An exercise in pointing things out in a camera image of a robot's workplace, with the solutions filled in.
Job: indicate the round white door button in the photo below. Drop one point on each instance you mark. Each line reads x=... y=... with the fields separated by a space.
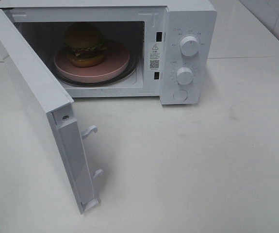
x=180 y=95

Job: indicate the pink round plate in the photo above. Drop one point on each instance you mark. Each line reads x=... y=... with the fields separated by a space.
x=113 y=48

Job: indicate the white microwave door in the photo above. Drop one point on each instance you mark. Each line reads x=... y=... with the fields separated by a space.
x=49 y=109

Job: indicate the burger with lettuce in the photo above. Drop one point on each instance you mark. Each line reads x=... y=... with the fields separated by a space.
x=85 y=45

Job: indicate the glass microwave turntable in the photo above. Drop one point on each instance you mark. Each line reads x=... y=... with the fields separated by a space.
x=129 y=72

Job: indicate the lower white microwave knob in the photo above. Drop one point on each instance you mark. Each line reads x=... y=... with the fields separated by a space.
x=184 y=76

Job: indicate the white microwave knob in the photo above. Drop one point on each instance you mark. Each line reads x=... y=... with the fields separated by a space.
x=189 y=45
x=184 y=76

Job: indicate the white microwave oven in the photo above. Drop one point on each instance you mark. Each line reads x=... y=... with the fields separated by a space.
x=166 y=23

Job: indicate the upper white microwave knob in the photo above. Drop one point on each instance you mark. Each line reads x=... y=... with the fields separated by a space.
x=189 y=45

